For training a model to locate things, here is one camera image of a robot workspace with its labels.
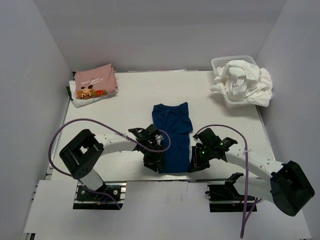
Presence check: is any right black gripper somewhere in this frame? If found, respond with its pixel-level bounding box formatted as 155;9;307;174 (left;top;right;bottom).
188;145;214;173

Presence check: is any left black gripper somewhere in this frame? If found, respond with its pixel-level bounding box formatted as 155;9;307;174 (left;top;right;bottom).
141;141;165;172

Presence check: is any blue t-shirt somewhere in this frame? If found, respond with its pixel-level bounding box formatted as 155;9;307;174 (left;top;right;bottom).
151;102;193;174

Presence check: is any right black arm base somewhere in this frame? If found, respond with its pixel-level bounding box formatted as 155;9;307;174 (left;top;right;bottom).
205;184;244;213

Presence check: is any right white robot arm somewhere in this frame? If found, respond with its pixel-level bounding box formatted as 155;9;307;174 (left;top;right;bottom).
188;128;315;217

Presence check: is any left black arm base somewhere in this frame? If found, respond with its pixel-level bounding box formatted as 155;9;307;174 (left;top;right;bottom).
72;182;126;211

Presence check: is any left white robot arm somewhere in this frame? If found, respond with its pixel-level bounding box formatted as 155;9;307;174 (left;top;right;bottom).
59;124;165;200

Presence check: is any crumpled white t-shirts pile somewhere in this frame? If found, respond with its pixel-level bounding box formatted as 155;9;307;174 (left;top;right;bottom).
210;60;273;107

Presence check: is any folded pink t-shirt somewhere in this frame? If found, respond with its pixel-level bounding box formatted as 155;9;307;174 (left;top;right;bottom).
74;64;118;100

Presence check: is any white plastic basket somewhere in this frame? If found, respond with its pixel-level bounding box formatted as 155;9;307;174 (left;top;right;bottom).
211;55;257;109

